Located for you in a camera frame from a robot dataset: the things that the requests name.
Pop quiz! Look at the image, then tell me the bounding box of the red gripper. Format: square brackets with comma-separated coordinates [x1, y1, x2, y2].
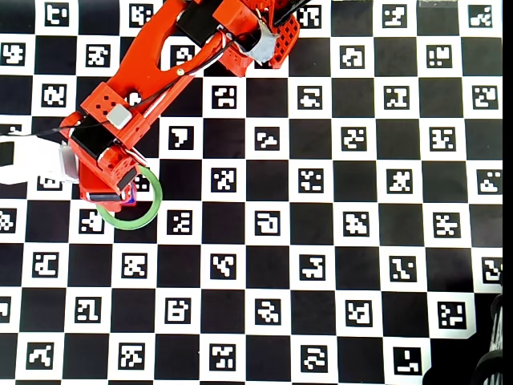
[77, 143, 151, 213]

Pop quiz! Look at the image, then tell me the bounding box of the black flexible tripod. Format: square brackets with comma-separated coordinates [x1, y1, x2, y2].
[471, 276, 504, 385]

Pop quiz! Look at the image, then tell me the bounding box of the thin black camera cable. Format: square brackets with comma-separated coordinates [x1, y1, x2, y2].
[27, 23, 265, 137]

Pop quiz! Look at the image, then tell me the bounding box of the black white marker mat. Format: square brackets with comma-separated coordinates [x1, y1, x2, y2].
[0, 0, 504, 385]

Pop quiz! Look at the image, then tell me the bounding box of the green ring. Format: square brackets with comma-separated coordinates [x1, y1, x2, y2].
[95, 166, 164, 231]

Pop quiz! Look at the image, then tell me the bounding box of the small white square clip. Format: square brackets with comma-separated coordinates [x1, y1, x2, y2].
[107, 104, 133, 130]

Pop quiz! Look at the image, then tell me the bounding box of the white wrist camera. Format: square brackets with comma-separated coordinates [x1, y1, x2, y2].
[0, 134, 81, 186]

